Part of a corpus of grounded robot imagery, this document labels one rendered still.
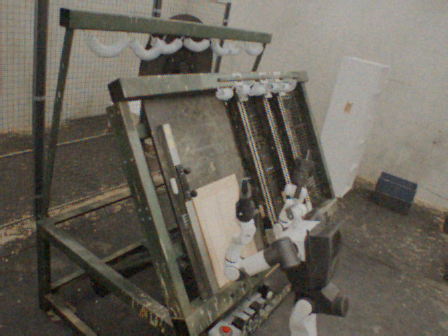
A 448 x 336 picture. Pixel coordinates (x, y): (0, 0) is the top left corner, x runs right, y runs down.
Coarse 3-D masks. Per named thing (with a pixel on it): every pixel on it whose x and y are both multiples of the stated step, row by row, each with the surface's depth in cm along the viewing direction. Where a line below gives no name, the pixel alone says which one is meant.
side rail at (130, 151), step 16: (112, 112) 183; (128, 112) 182; (112, 128) 185; (128, 128) 180; (128, 144) 181; (128, 160) 183; (144, 160) 184; (128, 176) 186; (144, 176) 182; (144, 192) 181; (144, 208) 184; (144, 224) 187; (160, 224) 184; (160, 240) 182; (160, 256) 185; (160, 272) 188; (176, 272) 186; (176, 288) 184; (176, 304) 186
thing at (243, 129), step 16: (256, 80) 244; (240, 96) 250; (240, 112) 253; (240, 128) 256; (256, 160) 258; (256, 176) 257; (256, 192) 259; (272, 208) 261; (272, 224) 258; (272, 240) 260
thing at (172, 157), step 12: (168, 144) 200; (168, 156) 202; (180, 192) 202; (192, 204) 205; (192, 216) 204; (192, 228) 203; (192, 240) 205; (204, 252) 205; (204, 264) 204; (204, 276) 205; (216, 288) 207
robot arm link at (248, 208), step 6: (240, 186) 175; (240, 192) 171; (246, 192) 172; (240, 198) 168; (246, 198) 168; (240, 204) 172; (246, 204) 171; (252, 204) 176; (240, 210) 174; (246, 210) 173; (252, 210) 175; (240, 216) 176; (246, 216) 175
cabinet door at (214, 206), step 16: (208, 192) 221; (224, 192) 233; (208, 208) 219; (224, 208) 230; (208, 224) 216; (224, 224) 227; (208, 240) 213; (224, 240) 224; (208, 256) 212; (224, 256) 221
